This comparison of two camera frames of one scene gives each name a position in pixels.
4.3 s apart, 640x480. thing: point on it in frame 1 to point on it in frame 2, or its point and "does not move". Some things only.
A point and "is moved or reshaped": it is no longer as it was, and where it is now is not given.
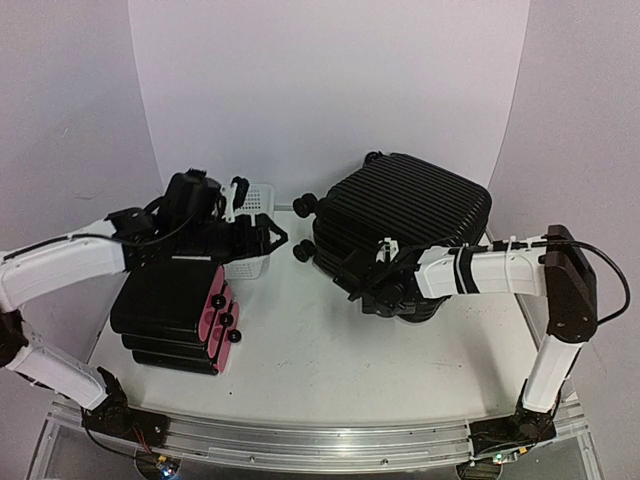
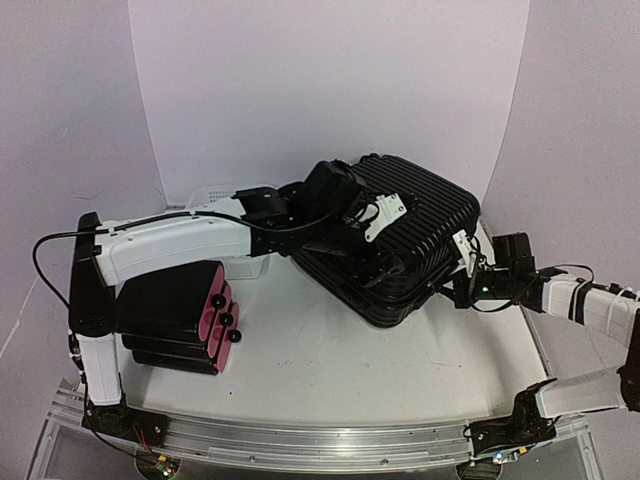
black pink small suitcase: (177, 314) does not move
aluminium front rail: (364, 444) does not move
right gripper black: (410, 308) to (461, 296)
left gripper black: (248, 248) to (374, 250)
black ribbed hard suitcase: (396, 199) is moved or reshaped
